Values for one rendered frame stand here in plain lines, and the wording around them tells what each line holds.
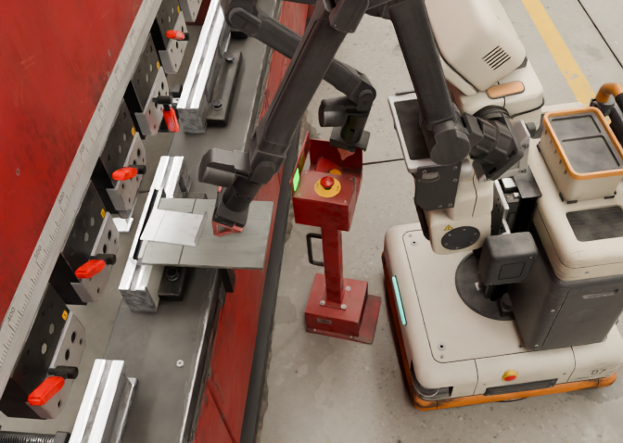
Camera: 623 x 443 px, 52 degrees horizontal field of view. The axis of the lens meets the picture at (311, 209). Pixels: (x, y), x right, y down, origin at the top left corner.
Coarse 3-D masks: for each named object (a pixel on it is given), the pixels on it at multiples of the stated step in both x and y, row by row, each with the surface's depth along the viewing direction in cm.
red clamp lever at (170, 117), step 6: (162, 96) 132; (168, 96) 131; (156, 102) 132; (162, 102) 132; (168, 102) 131; (168, 108) 133; (168, 114) 134; (174, 114) 135; (168, 120) 136; (174, 120) 136; (168, 126) 137; (174, 126) 137
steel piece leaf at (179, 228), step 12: (168, 216) 144; (180, 216) 143; (192, 216) 143; (204, 216) 141; (168, 228) 141; (180, 228) 141; (192, 228) 141; (156, 240) 140; (168, 240) 139; (180, 240) 139; (192, 240) 139
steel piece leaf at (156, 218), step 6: (156, 210) 145; (162, 210) 145; (150, 216) 144; (156, 216) 144; (162, 216) 144; (150, 222) 143; (156, 222) 143; (150, 228) 142; (156, 228) 142; (144, 234) 141; (150, 234) 141; (150, 240) 140
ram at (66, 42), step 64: (0, 0) 80; (64, 0) 96; (128, 0) 119; (0, 64) 80; (64, 64) 96; (128, 64) 120; (0, 128) 80; (64, 128) 97; (0, 192) 81; (0, 256) 81; (0, 320) 82; (0, 384) 82
